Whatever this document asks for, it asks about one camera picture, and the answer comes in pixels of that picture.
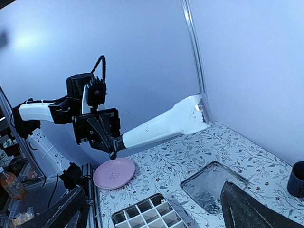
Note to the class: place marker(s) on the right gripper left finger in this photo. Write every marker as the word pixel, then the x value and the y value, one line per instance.
pixel 74 204

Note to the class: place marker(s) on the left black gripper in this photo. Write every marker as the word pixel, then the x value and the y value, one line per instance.
pixel 99 128

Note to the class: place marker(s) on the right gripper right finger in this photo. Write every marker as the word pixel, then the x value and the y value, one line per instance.
pixel 240 210

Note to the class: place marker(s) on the white handled food tongs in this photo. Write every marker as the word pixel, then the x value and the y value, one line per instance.
pixel 188 116

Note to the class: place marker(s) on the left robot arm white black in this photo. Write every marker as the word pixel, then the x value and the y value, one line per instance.
pixel 27 118

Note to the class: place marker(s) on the metal tin lid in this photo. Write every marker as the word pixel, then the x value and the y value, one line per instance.
pixel 205 186

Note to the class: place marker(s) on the pink round plate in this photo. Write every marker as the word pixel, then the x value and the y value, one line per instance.
pixel 114 174

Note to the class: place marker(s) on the dark blue mug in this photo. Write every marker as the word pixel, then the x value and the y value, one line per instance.
pixel 295 184

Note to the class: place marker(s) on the orange drink bottle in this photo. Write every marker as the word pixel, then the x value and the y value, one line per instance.
pixel 12 185

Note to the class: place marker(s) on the floral tablecloth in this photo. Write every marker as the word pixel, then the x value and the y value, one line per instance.
pixel 190 171

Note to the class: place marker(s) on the metal cookie tin with dividers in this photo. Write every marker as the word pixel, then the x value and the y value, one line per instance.
pixel 156 211

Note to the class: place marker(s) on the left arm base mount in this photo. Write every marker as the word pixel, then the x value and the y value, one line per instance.
pixel 74 176

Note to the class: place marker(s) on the left aluminium corner post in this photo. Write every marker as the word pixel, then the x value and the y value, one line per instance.
pixel 185 4

